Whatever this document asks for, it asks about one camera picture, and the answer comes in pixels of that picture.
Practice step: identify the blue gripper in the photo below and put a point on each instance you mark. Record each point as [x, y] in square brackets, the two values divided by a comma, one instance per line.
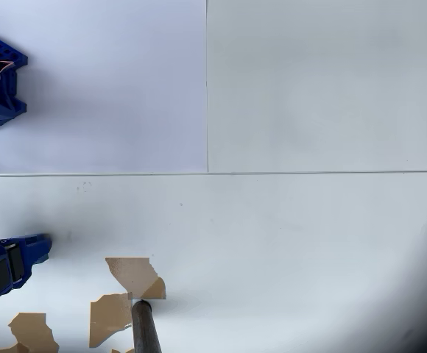
[19, 257]

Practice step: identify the dark metal stand leg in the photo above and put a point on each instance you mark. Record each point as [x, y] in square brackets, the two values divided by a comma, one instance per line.
[145, 327]

